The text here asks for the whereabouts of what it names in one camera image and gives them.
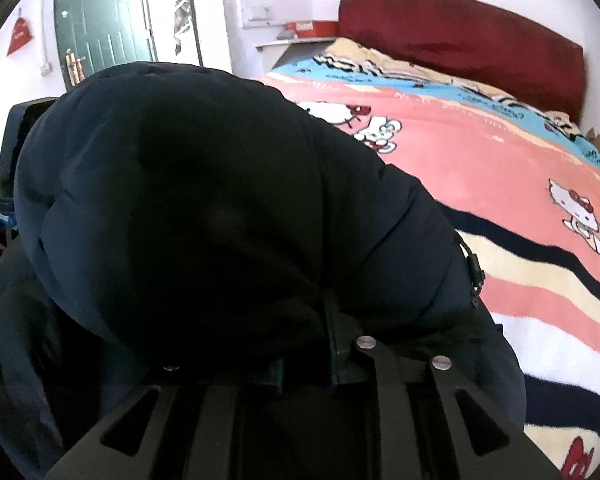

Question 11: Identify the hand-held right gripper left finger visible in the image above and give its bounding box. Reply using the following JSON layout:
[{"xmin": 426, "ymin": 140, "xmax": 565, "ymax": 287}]
[{"xmin": 45, "ymin": 360, "xmax": 241, "ymax": 480}]

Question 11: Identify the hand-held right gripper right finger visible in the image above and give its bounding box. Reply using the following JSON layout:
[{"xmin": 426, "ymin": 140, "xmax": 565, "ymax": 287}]
[{"xmin": 325, "ymin": 300, "xmax": 566, "ymax": 480}]

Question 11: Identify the dark navy puffer jacket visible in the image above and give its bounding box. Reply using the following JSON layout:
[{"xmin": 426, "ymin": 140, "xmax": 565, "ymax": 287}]
[{"xmin": 0, "ymin": 60, "xmax": 526, "ymax": 480}]

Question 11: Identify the red hanging decoration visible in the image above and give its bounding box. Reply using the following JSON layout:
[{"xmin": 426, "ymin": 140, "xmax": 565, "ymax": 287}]
[{"xmin": 6, "ymin": 7, "xmax": 35, "ymax": 57}]

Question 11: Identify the green door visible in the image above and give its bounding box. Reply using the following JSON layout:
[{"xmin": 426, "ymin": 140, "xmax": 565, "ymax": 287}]
[{"xmin": 54, "ymin": 0, "xmax": 156, "ymax": 93}]

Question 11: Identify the paper cutout window sticker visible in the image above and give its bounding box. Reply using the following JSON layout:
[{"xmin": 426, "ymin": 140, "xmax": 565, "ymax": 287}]
[{"xmin": 172, "ymin": 0, "xmax": 196, "ymax": 56}]

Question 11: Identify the pink cartoon cat blanket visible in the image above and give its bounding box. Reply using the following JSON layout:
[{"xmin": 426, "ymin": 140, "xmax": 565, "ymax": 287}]
[{"xmin": 250, "ymin": 36, "xmax": 600, "ymax": 480}]

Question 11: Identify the red box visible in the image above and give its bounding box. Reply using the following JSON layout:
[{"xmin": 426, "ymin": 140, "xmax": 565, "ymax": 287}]
[{"xmin": 285, "ymin": 20, "xmax": 338, "ymax": 37}]

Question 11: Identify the dark red headboard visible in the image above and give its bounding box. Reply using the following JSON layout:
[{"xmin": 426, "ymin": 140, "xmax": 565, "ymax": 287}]
[{"xmin": 337, "ymin": 0, "xmax": 586, "ymax": 123}]

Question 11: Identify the brass door handle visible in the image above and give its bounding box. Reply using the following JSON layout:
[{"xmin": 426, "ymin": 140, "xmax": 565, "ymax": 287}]
[{"xmin": 65, "ymin": 50, "xmax": 83, "ymax": 86}]

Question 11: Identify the white wall shelf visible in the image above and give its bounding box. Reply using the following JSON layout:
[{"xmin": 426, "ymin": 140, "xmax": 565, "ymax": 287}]
[{"xmin": 256, "ymin": 36, "xmax": 338, "ymax": 73}]

